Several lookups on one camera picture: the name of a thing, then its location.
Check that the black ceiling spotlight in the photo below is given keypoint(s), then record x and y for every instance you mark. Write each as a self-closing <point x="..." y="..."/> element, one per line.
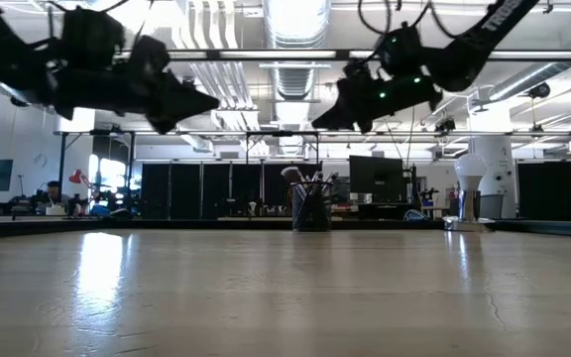
<point x="539" y="90"/>
<point x="445" y="125"/>

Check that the grey bin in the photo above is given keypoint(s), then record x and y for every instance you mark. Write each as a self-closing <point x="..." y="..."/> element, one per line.
<point x="491" y="205"/>

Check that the black mesh pencil cup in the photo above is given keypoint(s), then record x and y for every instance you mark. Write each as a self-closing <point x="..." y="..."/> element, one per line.
<point x="312" y="213"/>

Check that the black partition wall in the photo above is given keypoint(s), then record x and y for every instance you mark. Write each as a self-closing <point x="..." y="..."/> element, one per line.
<point x="548" y="191"/>
<point x="216" y="188"/>

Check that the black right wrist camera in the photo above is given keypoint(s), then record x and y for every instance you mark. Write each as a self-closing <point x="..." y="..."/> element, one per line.
<point x="362" y="72"/>

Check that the black monitor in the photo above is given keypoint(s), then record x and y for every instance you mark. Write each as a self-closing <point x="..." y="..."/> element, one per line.
<point x="377" y="178"/>

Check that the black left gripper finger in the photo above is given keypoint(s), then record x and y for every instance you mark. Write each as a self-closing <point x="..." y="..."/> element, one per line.
<point x="186" y="99"/>
<point x="162" y="124"/>

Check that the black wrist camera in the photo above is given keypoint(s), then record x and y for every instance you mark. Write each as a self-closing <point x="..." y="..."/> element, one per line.
<point x="147" y="54"/>
<point x="362" y="72"/>

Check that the red desk lamp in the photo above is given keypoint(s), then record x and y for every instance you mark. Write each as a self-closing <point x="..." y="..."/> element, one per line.
<point x="76" y="176"/>

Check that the person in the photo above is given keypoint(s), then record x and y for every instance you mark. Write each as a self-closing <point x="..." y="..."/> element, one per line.
<point x="53" y="191"/>

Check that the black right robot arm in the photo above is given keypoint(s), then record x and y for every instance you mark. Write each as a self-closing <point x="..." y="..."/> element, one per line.
<point x="469" y="49"/>

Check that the silver ventilation duct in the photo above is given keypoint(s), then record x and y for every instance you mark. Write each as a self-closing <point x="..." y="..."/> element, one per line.
<point x="295" y="25"/>

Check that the white light bulb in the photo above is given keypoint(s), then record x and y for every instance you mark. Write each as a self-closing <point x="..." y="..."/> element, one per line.
<point x="470" y="171"/>

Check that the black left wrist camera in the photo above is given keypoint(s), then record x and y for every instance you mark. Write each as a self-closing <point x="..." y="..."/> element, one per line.
<point x="147" y="54"/>

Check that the white round column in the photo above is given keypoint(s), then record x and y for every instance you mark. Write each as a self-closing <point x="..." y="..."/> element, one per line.
<point x="498" y="173"/>

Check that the metal lamp stand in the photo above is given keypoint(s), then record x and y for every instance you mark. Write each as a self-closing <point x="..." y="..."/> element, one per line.
<point x="469" y="208"/>

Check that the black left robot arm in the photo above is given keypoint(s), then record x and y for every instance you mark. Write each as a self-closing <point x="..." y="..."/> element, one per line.
<point x="3" y="54"/>

